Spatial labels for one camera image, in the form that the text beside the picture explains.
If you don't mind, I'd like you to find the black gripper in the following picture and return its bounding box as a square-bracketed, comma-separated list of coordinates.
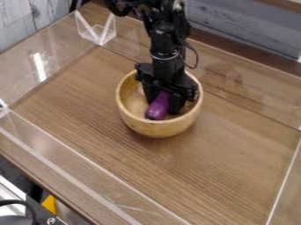
[135, 59, 200, 115]

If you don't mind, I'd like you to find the purple toy eggplant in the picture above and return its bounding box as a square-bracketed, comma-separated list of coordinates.
[145, 91, 170, 120]

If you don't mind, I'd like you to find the brown wooden bowl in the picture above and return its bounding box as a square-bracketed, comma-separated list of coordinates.
[115, 70, 205, 138]

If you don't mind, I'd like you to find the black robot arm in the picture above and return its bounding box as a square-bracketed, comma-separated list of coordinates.
[103, 0, 200, 115]

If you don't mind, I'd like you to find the yellow black device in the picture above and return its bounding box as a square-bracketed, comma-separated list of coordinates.
[23, 194, 70, 225]

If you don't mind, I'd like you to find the clear acrylic corner bracket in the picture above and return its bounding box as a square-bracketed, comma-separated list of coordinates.
[74, 11, 117, 46]

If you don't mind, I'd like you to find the clear acrylic tray wall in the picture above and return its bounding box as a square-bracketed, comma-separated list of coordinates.
[0, 105, 190, 225]

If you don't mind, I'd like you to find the black cable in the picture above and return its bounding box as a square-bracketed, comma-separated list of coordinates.
[0, 200, 43, 219]

